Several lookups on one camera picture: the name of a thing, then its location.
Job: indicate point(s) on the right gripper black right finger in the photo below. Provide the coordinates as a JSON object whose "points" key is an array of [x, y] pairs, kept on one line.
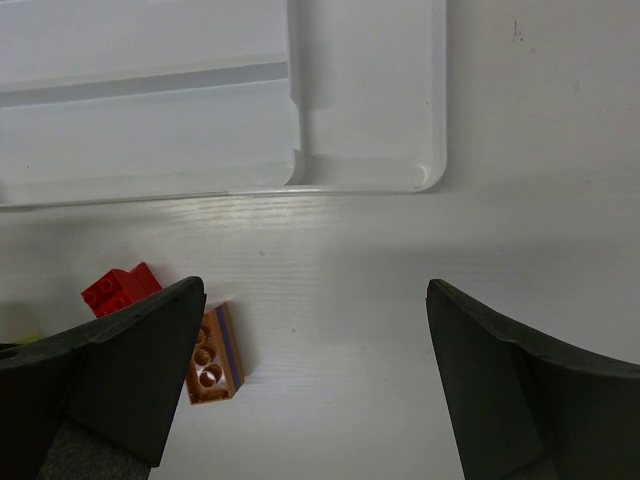
{"points": [[525, 405]]}

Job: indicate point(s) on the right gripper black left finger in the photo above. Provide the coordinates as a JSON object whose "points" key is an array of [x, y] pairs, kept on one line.
{"points": [[97, 401]]}

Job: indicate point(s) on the orange lego brick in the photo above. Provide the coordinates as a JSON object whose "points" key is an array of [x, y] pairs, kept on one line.
{"points": [[216, 371]]}

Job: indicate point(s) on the pale and lime green lego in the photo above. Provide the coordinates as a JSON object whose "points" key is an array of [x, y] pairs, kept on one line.
{"points": [[28, 338]]}

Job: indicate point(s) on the red lego brick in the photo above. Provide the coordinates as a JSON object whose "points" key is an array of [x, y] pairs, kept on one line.
{"points": [[118, 289]]}

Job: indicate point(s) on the white divided sorting tray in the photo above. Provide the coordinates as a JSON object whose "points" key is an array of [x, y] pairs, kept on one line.
{"points": [[119, 101]]}

